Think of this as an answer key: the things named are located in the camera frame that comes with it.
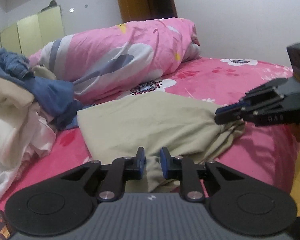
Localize pink patterned quilt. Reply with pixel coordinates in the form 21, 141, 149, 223
29, 17, 201, 103

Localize white garment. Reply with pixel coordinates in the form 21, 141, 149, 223
0, 102, 57, 208

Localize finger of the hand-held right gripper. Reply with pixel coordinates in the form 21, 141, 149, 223
214, 109, 258, 125
216, 78, 289, 114

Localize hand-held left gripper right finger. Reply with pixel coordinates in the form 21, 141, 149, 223
160, 147, 243, 203

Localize blue denim jeans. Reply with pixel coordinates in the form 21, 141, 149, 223
0, 49, 84, 130

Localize beige pants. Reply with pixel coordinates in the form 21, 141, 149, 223
76, 91, 246, 193

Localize pink floral bed blanket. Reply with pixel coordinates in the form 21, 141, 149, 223
0, 56, 300, 215

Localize cream cabinet door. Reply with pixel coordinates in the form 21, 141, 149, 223
0, 6, 65, 57

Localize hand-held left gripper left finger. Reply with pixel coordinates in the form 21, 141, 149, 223
61, 147, 147, 203

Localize pile of cream white clothes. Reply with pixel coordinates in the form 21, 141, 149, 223
0, 65, 57, 120

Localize brown wooden door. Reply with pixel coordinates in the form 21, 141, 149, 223
114, 0, 178, 23

